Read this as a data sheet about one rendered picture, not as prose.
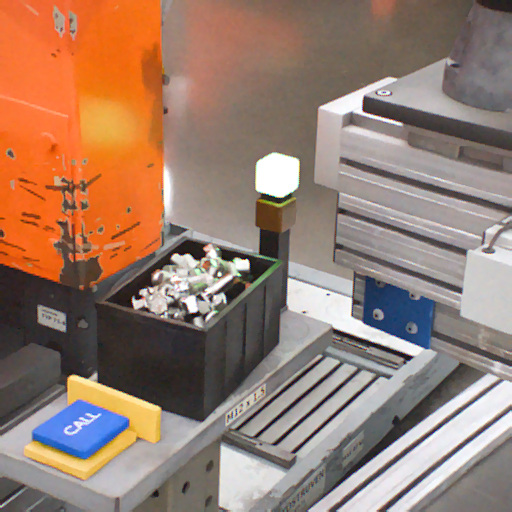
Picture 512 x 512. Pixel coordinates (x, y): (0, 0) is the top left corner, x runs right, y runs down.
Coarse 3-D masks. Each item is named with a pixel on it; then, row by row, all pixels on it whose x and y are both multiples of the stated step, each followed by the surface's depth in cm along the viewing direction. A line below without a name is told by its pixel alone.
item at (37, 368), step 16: (16, 352) 169; (32, 352) 169; (48, 352) 169; (0, 368) 166; (16, 368) 166; (32, 368) 166; (48, 368) 168; (0, 384) 162; (16, 384) 164; (32, 384) 167; (48, 384) 169; (0, 400) 162; (16, 400) 165; (32, 400) 169; (48, 400) 170; (0, 416) 163; (16, 416) 166; (0, 432) 164
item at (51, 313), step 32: (0, 288) 196; (32, 288) 190; (64, 288) 186; (96, 288) 185; (0, 320) 201; (32, 320) 192; (64, 320) 188; (96, 320) 188; (0, 352) 200; (64, 352) 190; (96, 352) 190; (64, 384) 193
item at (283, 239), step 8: (264, 192) 160; (272, 200) 160; (280, 200) 159; (264, 232) 162; (272, 232) 162; (288, 232) 163; (264, 240) 163; (272, 240) 162; (280, 240) 162; (288, 240) 164; (264, 248) 163; (272, 248) 163; (280, 248) 163; (288, 248) 164; (272, 256) 163; (280, 256) 163; (288, 256) 165; (288, 264) 165; (288, 272) 166; (288, 280) 167; (280, 304) 167; (288, 304) 168; (280, 312) 167
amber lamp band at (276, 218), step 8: (256, 200) 161; (264, 200) 160; (288, 200) 161; (296, 200) 162; (256, 208) 161; (264, 208) 160; (272, 208) 160; (280, 208) 159; (288, 208) 160; (296, 208) 162; (256, 216) 162; (264, 216) 161; (272, 216) 160; (280, 216) 160; (288, 216) 161; (256, 224) 162; (264, 224) 161; (272, 224) 161; (280, 224) 160; (288, 224) 162; (280, 232) 161
